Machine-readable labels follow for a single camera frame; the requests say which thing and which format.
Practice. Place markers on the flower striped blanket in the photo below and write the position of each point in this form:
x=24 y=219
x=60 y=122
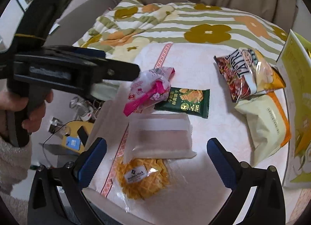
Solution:
x=123 y=31

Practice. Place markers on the cream orange snack bag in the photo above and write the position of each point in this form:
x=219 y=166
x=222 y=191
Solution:
x=268 y=125

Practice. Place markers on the green cardboard box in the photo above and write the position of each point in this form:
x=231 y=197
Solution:
x=294 y=65

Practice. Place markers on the pink white candy wrapper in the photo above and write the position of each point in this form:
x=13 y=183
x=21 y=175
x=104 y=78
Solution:
x=151 y=87

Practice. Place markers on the taro chips snack bag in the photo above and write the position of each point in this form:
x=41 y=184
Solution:
x=248 y=74

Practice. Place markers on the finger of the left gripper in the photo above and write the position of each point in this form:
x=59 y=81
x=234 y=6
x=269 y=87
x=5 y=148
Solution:
x=73 y=74
x=71 y=50

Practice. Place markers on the dark green cracker pack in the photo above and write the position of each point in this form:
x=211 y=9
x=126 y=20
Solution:
x=190 y=101

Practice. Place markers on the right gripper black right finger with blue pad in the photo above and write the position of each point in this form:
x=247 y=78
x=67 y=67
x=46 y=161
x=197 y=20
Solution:
x=267 y=206

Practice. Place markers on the white fuzzy sleeve forearm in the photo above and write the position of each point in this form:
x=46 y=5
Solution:
x=15 y=163

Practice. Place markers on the waffle cookie clear pack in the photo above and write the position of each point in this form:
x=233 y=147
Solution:
x=144 y=180

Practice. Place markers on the translucent white snack pack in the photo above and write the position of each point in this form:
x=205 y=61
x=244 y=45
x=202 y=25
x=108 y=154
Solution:
x=159 y=136

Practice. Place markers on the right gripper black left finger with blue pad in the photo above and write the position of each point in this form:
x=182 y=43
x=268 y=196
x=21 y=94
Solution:
x=45 y=205

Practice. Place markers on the grey padded headboard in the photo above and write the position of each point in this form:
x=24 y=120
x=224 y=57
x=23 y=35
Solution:
x=76 y=23

